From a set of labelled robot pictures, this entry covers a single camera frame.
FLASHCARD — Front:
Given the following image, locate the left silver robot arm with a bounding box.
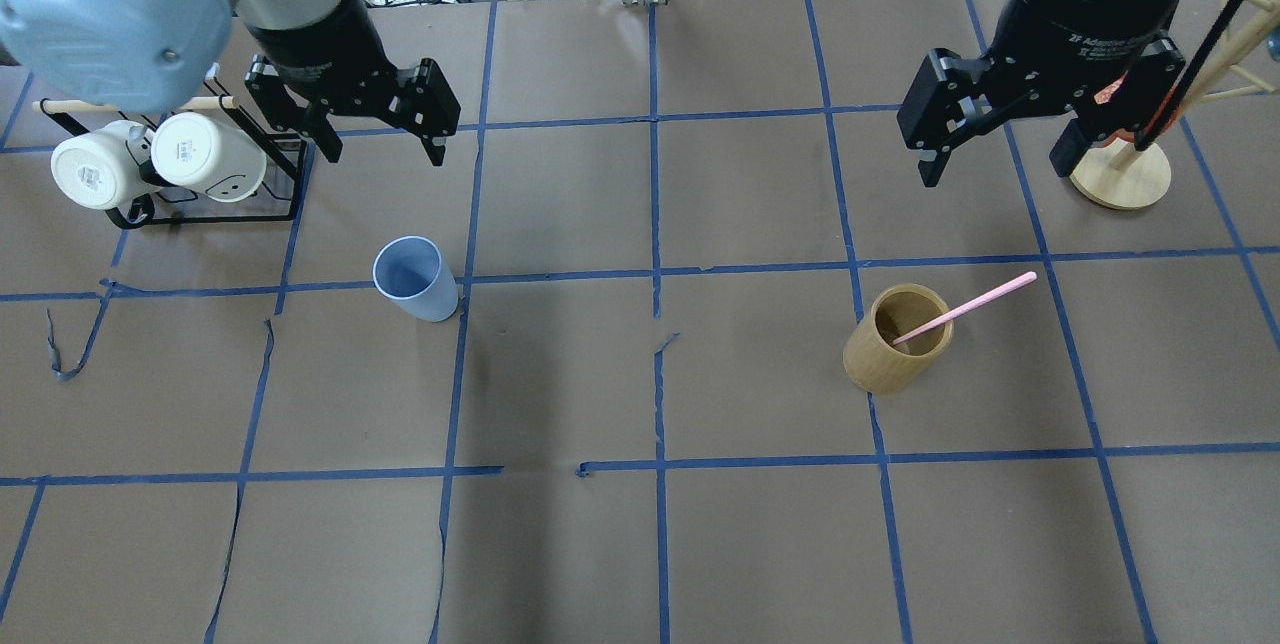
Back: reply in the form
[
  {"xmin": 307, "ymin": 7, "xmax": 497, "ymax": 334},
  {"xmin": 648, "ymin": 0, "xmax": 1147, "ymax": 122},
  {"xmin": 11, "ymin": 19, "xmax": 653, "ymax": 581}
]
[{"xmin": 3, "ymin": 0, "xmax": 460, "ymax": 166}]

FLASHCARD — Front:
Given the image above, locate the pink chopstick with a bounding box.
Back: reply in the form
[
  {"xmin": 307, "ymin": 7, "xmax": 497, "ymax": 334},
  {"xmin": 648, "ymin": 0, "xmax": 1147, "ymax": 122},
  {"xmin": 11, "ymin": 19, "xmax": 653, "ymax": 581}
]
[{"xmin": 890, "ymin": 271, "xmax": 1039, "ymax": 347}]

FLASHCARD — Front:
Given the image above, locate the white mug with face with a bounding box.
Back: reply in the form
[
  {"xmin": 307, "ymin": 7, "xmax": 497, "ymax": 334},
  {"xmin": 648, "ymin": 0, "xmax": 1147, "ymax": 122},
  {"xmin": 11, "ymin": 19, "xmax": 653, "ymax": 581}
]
[{"xmin": 151, "ymin": 111, "xmax": 268, "ymax": 204}]

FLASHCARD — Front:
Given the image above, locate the white mug left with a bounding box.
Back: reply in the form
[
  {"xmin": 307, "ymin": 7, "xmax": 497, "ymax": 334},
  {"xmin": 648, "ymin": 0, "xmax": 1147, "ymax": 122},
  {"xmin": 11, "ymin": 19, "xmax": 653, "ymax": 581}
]
[{"xmin": 50, "ymin": 120, "xmax": 160, "ymax": 211}]

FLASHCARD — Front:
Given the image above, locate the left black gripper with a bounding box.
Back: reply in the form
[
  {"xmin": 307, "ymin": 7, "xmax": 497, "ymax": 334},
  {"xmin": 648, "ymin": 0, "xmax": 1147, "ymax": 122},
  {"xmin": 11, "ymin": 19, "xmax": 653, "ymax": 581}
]
[{"xmin": 244, "ymin": 15, "xmax": 461, "ymax": 166}]

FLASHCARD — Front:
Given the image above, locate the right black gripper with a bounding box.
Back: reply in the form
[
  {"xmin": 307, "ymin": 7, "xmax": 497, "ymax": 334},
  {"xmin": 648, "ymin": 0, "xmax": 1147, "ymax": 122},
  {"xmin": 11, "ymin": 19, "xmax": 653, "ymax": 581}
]
[{"xmin": 896, "ymin": 0, "xmax": 1187, "ymax": 188}]

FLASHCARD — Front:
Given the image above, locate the bamboo wooden cup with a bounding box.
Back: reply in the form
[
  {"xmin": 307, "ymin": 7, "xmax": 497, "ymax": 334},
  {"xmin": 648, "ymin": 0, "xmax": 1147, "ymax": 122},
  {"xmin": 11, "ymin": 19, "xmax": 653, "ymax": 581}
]
[{"xmin": 842, "ymin": 283, "xmax": 954, "ymax": 396}]

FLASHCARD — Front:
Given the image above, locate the black wire mug rack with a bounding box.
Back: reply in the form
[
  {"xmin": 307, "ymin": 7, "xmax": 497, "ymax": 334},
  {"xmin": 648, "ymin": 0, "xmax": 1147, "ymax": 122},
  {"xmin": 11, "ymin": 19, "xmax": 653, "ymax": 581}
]
[{"xmin": 102, "ymin": 76, "xmax": 308, "ymax": 230}]

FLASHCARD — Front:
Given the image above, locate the light blue plastic cup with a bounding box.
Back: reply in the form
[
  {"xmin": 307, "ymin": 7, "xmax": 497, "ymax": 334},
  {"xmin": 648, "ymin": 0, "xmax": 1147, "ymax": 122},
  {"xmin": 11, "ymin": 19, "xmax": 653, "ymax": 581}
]
[{"xmin": 372, "ymin": 237, "xmax": 461, "ymax": 321}]

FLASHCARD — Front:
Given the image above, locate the wooden mug tree stand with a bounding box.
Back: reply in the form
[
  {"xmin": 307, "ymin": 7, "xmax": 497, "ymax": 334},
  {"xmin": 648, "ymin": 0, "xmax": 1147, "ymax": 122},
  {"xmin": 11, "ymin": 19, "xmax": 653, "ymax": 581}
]
[{"xmin": 1069, "ymin": 0, "xmax": 1279, "ymax": 211}]

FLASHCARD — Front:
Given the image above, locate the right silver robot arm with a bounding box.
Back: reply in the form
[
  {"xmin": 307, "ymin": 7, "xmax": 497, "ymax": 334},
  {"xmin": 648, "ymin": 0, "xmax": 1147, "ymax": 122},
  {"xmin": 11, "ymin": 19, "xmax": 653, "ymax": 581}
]
[{"xmin": 896, "ymin": 0, "xmax": 1244, "ymax": 187}]

